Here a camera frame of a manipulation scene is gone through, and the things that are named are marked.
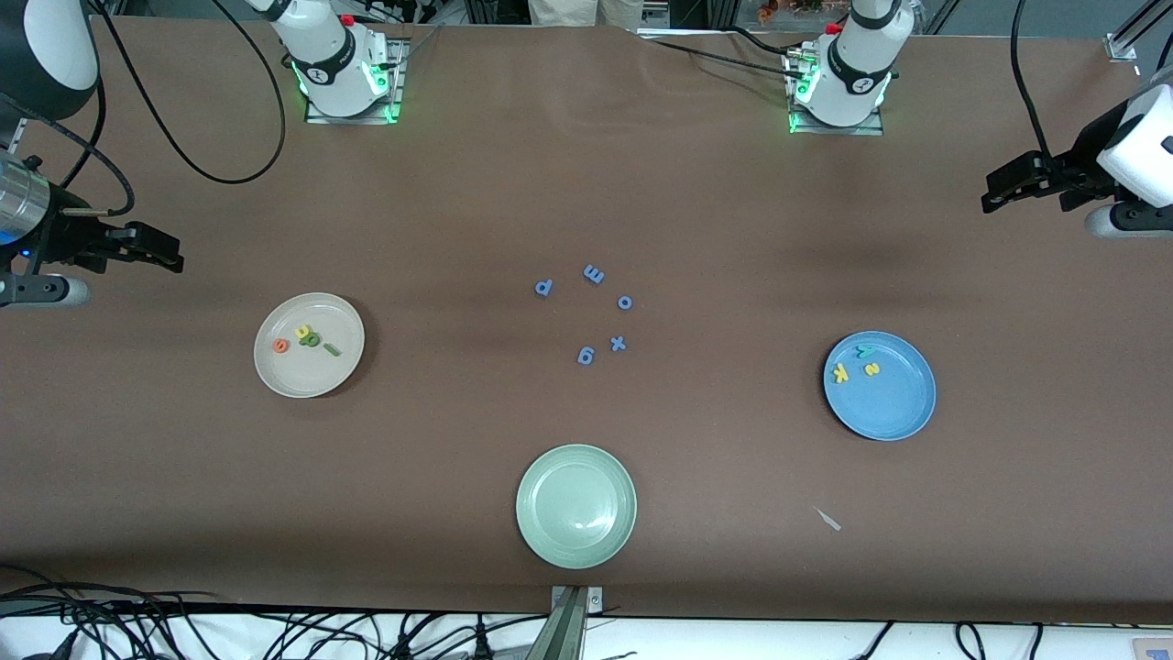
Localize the beige round plate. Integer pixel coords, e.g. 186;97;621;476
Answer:
254;292;366;399

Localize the blue round plate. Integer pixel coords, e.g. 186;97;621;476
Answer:
823;331;937;442

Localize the brown table mat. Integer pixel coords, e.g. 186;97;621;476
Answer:
0;14;1173;626

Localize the pale green round plate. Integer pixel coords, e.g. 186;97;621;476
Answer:
515;444;638;570

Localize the long black arm cable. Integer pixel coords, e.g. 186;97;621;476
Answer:
87;0;287;185
1010;0;1055;161

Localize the aluminium frame profile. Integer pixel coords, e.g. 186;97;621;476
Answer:
1104;0;1173;63

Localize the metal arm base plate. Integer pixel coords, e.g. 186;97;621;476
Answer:
788;50;885;137
304;41;406;125

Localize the black base power cable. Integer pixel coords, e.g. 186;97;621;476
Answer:
641;26;812;82

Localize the black cable tangle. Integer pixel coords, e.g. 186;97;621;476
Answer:
0;561;551;660

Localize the grey metal camera bracket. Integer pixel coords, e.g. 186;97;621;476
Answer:
548;585;606;660

